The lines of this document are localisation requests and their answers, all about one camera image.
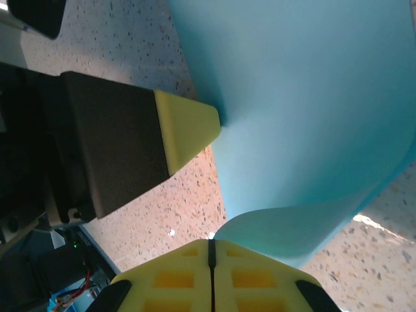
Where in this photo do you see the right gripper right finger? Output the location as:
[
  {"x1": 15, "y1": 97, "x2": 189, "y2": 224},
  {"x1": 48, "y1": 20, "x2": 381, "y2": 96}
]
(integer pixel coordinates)
[{"x1": 211, "y1": 239, "x2": 341, "y2": 312}]

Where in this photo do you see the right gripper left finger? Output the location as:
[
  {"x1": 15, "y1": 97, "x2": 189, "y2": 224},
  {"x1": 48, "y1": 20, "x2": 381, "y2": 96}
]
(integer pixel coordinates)
[{"x1": 86, "y1": 239, "x2": 213, "y2": 312}]

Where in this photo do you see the light blue paper sheet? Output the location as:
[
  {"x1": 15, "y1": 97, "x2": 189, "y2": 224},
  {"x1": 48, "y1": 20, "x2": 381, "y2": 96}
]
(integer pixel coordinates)
[{"x1": 168, "y1": 0, "x2": 416, "y2": 269}]

